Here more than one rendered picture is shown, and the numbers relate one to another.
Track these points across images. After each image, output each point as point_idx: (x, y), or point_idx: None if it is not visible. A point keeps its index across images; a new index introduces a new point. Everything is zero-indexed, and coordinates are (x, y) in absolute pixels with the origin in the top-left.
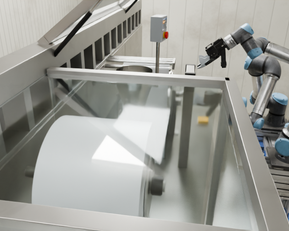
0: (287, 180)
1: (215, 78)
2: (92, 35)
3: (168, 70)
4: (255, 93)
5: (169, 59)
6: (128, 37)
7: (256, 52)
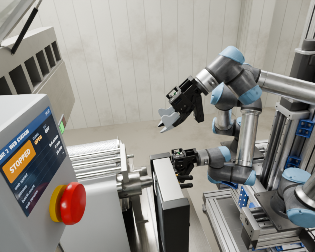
0: (291, 234)
1: None
2: None
3: (117, 192)
4: (221, 124)
5: (112, 151)
6: (38, 91)
7: (255, 95)
